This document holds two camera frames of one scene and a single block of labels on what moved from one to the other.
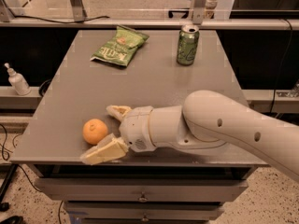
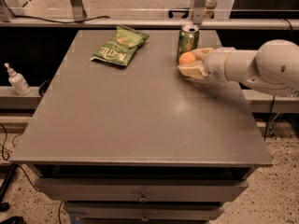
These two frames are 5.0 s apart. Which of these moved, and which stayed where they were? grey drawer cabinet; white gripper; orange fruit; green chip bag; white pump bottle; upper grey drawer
Moved: orange fruit; white gripper
Stayed: green chip bag; grey drawer cabinet; white pump bottle; upper grey drawer
